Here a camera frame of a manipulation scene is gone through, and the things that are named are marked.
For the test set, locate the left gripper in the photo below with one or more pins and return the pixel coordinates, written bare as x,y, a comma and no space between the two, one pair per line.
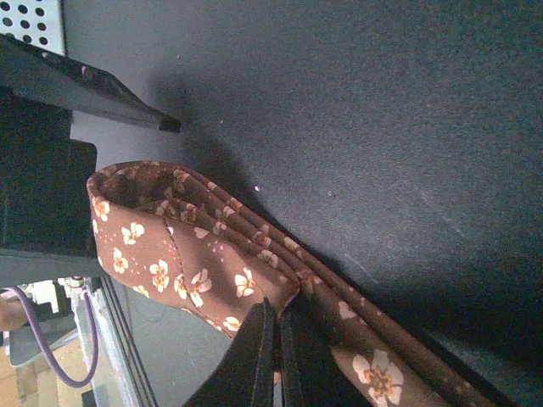
46,227

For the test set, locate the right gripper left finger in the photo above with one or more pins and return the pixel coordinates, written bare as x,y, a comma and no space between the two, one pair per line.
245,375

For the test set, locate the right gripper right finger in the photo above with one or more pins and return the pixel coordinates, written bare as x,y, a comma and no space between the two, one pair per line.
310,376

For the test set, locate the brown floral tie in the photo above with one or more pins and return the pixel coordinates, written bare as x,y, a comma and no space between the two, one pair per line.
175,237

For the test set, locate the white basket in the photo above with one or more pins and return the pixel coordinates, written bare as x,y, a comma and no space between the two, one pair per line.
35,22

